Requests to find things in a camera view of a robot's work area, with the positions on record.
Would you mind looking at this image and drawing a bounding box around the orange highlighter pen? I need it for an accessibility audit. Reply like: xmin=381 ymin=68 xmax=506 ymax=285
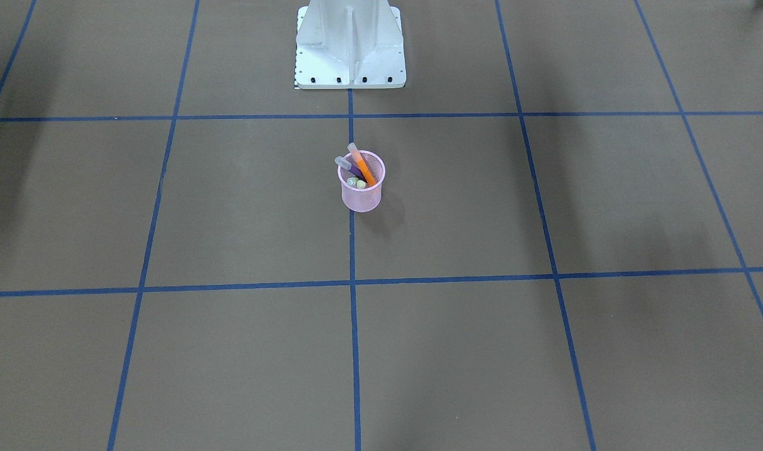
xmin=347 ymin=142 xmax=378 ymax=187

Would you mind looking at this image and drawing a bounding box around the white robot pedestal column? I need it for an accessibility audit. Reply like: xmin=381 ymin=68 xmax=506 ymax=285
xmin=294 ymin=1 xmax=407 ymax=90

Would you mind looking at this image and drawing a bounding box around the purple highlighter pen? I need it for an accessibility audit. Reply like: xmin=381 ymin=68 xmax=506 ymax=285
xmin=334 ymin=157 xmax=365 ymax=180

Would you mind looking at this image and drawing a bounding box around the pink mesh pen holder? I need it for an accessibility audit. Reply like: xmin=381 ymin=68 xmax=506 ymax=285
xmin=335 ymin=150 xmax=385 ymax=213

